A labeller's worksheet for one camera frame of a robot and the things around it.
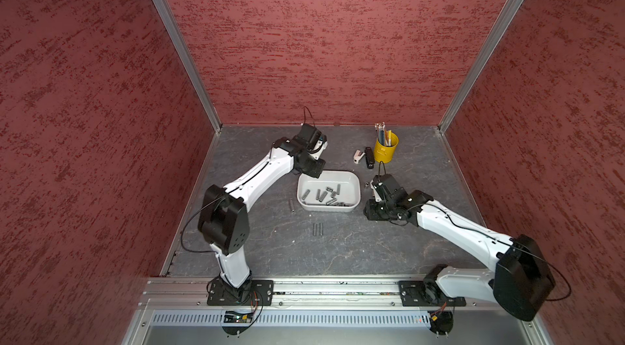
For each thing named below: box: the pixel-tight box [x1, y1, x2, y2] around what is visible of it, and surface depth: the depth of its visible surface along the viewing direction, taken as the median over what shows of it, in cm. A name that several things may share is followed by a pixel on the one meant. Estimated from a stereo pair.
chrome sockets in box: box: [301, 183, 346, 207], surface depth 98 cm
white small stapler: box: [353, 148, 366, 165], surface depth 109 cm
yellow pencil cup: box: [374, 131, 400, 164], surface depth 105 cm
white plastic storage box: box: [297, 170, 362, 213], surface depth 99 cm
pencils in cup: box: [374, 121, 392, 148], surface depth 103 cm
